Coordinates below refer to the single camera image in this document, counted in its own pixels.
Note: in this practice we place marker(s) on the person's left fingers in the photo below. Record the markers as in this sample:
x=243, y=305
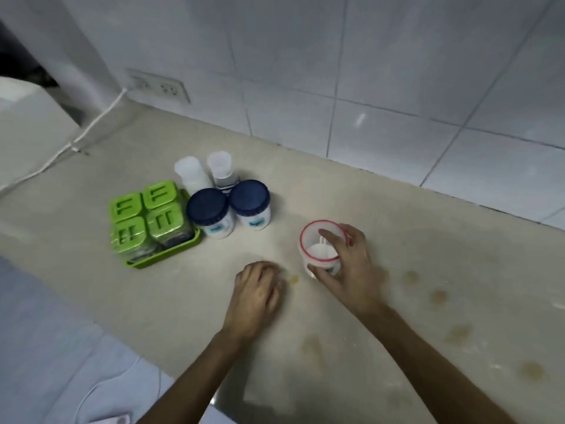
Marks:
x=265, y=275

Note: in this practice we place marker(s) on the person's light blue clothing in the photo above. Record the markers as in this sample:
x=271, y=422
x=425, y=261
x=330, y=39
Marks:
x=66, y=348

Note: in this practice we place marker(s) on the person's right thumb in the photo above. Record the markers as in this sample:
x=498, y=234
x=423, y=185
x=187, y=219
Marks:
x=324, y=275

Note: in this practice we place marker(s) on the person's left forearm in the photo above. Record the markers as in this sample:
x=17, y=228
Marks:
x=185, y=384

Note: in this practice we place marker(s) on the red rimmed clear plastic container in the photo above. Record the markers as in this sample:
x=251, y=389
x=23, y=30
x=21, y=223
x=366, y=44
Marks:
x=318, y=251

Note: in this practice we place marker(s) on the green lidded spice jar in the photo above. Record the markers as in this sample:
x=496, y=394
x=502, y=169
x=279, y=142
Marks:
x=129, y=236
x=161, y=194
x=167, y=222
x=126, y=206

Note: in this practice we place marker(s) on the green plastic tray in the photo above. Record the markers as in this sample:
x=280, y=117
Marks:
x=170, y=249

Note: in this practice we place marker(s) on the person's right forearm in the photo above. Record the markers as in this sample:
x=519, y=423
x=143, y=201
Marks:
x=441, y=370

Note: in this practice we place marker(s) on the white wall power socket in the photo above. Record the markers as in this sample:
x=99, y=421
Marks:
x=159, y=86

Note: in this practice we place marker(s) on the white plastic spoon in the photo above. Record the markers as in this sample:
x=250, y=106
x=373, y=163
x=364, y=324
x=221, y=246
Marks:
x=324, y=243

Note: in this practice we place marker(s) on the clear plastic bottle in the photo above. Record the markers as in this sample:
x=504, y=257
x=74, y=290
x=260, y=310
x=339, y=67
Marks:
x=190, y=174

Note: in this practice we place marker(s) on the striped bottle with clear cap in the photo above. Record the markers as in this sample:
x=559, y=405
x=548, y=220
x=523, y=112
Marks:
x=221, y=172

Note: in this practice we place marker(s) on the white appliance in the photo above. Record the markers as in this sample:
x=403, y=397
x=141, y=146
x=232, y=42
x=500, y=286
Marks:
x=31, y=127

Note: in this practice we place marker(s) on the person's left hand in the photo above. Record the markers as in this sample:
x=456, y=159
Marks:
x=254, y=300

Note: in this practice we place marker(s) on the white jar with blue lid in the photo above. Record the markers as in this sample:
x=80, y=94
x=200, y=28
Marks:
x=211, y=212
x=251, y=203

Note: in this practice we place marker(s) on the person's right hand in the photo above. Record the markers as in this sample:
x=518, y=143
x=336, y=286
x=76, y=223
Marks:
x=353, y=278

